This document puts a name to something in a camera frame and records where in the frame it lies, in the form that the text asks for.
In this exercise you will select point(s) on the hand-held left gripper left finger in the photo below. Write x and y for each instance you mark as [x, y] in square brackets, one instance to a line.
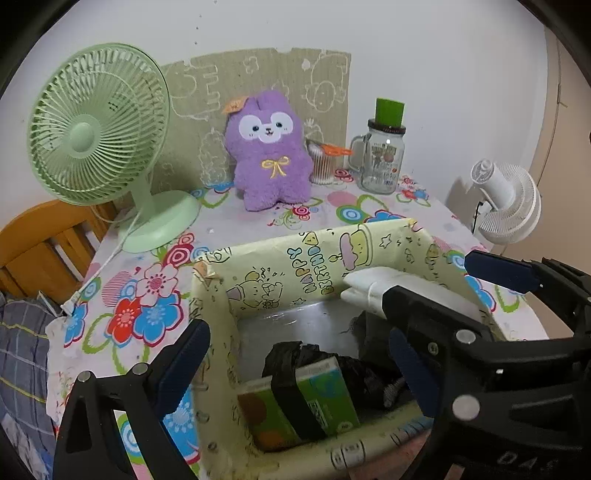
[182, 364]

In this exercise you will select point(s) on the black plastic bag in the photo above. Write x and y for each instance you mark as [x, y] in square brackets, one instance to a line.
[286, 355]

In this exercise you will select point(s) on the yellow printed storage box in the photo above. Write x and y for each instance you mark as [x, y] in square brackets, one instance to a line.
[217, 332]

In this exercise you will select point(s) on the green tissue pack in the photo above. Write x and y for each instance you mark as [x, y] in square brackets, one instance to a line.
[328, 392]

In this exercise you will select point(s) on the printed cardboard sheet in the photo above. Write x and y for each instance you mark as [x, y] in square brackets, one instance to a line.
[277, 69]

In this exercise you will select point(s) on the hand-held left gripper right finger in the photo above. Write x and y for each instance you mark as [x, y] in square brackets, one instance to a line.
[411, 369]

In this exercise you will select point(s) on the white tissue pack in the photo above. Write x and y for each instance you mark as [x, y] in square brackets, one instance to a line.
[364, 288]

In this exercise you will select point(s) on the green desk fan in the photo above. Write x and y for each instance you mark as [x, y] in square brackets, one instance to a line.
[87, 138]

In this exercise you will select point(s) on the wooden bed headboard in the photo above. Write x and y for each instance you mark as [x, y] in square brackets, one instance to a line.
[32, 240]

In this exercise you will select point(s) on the floral tablecloth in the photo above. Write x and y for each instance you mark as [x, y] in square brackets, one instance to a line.
[138, 286]

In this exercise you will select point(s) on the cotton swab container orange lid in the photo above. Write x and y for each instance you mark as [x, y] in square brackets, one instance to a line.
[321, 166]

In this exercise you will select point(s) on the grey sock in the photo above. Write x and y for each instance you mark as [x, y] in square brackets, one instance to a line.
[374, 337]

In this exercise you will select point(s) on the grey plaid pillow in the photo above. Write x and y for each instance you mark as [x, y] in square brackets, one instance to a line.
[23, 350]

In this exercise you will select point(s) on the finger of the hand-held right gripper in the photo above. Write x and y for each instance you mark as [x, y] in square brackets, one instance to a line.
[438, 314]
[498, 272]

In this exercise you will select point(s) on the purple plush toy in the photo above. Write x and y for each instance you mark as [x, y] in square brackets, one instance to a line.
[272, 175]

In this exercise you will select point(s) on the beige door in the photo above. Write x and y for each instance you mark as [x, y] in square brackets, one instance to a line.
[568, 184]

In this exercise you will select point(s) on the white desk fan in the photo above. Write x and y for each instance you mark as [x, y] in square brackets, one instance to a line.
[512, 203]

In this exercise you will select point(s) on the glass mug jar green lid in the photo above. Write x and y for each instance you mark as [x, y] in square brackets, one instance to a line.
[381, 161]

